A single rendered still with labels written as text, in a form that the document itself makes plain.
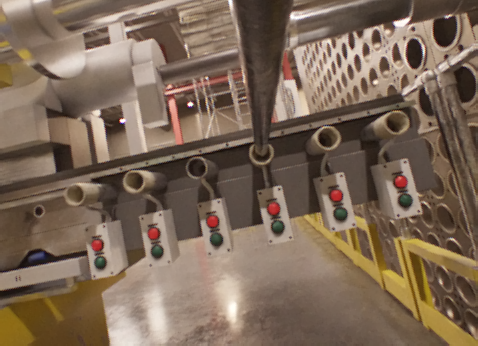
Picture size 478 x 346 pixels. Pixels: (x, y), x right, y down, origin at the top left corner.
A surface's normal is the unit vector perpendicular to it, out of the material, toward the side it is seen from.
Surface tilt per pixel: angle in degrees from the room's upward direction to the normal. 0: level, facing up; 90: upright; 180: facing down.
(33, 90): 68
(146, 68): 90
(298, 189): 90
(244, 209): 90
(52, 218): 90
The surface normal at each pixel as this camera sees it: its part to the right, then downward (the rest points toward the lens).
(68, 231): -0.10, -0.09
